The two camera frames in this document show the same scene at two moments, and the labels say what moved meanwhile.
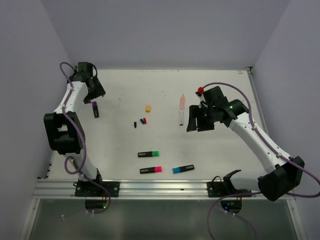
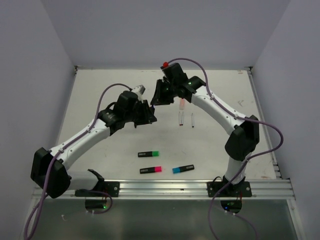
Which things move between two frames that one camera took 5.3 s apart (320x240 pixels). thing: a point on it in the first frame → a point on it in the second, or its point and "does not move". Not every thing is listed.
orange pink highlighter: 182,102 does not move
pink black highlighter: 158,169 does not move
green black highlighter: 151,153 does not move
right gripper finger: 193,110 → 157,98
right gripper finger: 204,123 → 165,98
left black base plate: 90,189 does not move
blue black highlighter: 183,169 does not move
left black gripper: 99,91 → 146,112
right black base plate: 220,189 does not move
